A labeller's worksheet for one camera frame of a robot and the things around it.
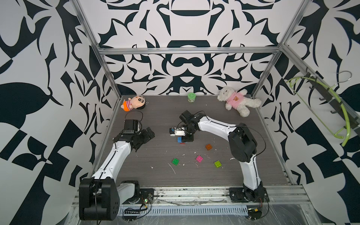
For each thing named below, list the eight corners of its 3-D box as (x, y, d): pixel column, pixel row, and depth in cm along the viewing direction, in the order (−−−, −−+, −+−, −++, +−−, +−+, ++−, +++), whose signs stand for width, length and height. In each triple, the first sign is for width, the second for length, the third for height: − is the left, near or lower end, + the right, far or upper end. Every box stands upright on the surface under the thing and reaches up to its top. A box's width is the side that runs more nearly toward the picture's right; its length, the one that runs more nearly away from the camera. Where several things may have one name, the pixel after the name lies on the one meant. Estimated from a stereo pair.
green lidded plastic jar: (187, 102, 116) (188, 100, 114) (187, 95, 122) (187, 92, 119) (195, 102, 116) (196, 100, 114) (195, 95, 122) (195, 92, 119)
